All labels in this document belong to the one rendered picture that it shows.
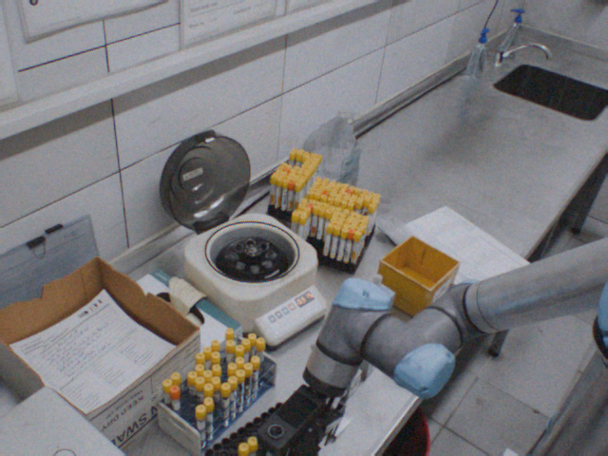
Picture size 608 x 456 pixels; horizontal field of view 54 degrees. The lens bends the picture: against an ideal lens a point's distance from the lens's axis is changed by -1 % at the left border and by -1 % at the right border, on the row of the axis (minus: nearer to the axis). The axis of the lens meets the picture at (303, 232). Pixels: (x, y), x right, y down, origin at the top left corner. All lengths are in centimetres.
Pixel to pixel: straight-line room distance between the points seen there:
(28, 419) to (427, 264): 93
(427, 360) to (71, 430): 44
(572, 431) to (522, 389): 182
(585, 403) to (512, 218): 113
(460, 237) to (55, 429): 111
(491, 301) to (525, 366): 177
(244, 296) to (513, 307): 55
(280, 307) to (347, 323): 40
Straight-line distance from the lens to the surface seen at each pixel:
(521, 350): 266
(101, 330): 120
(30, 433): 79
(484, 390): 245
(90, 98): 110
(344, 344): 87
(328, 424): 94
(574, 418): 69
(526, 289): 80
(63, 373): 115
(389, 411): 118
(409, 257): 144
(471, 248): 157
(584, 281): 76
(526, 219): 177
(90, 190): 123
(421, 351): 81
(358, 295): 85
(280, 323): 122
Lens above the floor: 181
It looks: 38 degrees down
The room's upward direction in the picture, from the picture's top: 7 degrees clockwise
